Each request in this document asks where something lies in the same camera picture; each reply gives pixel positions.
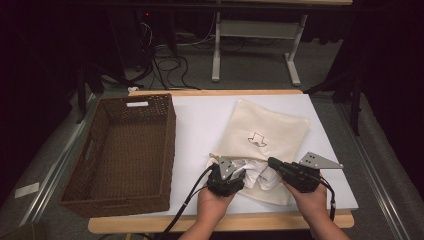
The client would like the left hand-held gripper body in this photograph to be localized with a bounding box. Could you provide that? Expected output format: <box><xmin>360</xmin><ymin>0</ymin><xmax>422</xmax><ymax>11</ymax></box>
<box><xmin>206</xmin><ymin>155</ymin><xmax>247</xmax><ymax>198</ymax></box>

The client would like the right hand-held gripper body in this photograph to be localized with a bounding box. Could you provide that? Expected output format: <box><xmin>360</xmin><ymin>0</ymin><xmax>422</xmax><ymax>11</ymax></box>
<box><xmin>283</xmin><ymin>151</ymin><xmax>344</xmax><ymax>194</ymax></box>

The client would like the white garment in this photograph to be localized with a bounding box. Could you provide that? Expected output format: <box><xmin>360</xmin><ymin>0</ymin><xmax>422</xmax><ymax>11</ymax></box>
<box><xmin>229</xmin><ymin>159</ymin><xmax>283</xmax><ymax>192</ymax></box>

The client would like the cream zippered laundry bag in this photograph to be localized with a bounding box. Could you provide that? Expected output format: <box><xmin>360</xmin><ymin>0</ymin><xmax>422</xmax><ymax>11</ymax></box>
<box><xmin>206</xmin><ymin>98</ymin><xmax>311</xmax><ymax>207</ymax></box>

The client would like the brown wicker basket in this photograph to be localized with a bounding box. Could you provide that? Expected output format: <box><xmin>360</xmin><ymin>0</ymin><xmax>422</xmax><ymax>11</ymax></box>
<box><xmin>59</xmin><ymin>93</ymin><xmax>178</xmax><ymax>218</ymax></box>

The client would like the person's left hand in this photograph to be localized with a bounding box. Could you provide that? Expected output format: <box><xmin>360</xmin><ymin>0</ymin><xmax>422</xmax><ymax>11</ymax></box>
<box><xmin>196</xmin><ymin>188</ymin><xmax>235</xmax><ymax>231</ymax></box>

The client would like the person's right hand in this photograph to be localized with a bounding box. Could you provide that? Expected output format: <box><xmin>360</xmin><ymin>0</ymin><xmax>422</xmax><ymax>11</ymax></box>
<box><xmin>282</xmin><ymin>181</ymin><xmax>329</xmax><ymax>221</ymax></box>

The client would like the wooden table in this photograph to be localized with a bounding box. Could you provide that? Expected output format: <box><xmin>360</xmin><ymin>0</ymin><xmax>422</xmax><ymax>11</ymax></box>
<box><xmin>88</xmin><ymin>89</ymin><xmax>355</xmax><ymax>234</ymax></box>

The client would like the white table sheet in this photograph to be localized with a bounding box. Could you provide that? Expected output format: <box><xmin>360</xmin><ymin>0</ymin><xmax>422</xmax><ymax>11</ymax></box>
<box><xmin>133</xmin><ymin>93</ymin><xmax>360</xmax><ymax>218</ymax></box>

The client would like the black metal stand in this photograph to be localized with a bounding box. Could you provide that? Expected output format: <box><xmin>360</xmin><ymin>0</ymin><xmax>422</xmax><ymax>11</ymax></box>
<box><xmin>76</xmin><ymin>63</ymin><xmax>144</xmax><ymax>124</ymax></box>
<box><xmin>304</xmin><ymin>66</ymin><xmax>364</xmax><ymax>136</ymax></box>

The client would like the dark cabinet with red light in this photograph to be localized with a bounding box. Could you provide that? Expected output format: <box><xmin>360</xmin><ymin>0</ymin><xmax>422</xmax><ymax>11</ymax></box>
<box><xmin>109</xmin><ymin>8</ymin><xmax>178</xmax><ymax>68</ymax></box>

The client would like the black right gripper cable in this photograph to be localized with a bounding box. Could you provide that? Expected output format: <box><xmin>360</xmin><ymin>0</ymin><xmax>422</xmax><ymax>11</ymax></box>
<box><xmin>319</xmin><ymin>178</ymin><xmax>337</xmax><ymax>222</ymax></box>

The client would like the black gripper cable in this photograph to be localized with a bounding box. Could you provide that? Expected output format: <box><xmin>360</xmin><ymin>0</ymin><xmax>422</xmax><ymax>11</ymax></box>
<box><xmin>319</xmin><ymin>178</ymin><xmax>337</xmax><ymax>222</ymax></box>
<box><xmin>159</xmin><ymin>164</ymin><xmax>218</xmax><ymax>240</ymax></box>

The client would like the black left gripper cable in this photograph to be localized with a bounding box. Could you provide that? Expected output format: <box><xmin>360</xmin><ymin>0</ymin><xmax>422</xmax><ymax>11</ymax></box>
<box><xmin>159</xmin><ymin>164</ymin><xmax>218</xmax><ymax>240</ymax></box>

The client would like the metal floor rail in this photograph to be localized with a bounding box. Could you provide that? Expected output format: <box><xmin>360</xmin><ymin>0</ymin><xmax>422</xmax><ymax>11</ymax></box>
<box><xmin>19</xmin><ymin>96</ymin><xmax>98</xmax><ymax>226</ymax></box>
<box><xmin>336</xmin><ymin>103</ymin><xmax>411</xmax><ymax>240</ymax></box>

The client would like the white desk frame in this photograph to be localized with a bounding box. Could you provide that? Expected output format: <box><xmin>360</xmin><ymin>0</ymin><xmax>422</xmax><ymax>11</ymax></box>
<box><xmin>211</xmin><ymin>0</ymin><xmax>354</xmax><ymax>87</ymax></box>

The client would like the bundle of black floor cables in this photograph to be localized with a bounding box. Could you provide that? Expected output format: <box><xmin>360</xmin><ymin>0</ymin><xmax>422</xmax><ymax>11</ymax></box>
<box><xmin>134</xmin><ymin>19</ymin><xmax>201</xmax><ymax>91</ymax></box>

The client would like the white floor cable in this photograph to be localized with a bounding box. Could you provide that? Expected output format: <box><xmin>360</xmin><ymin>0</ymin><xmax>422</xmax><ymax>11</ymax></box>
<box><xmin>176</xmin><ymin>13</ymin><xmax>218</xmax><ymax>47</ymax></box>

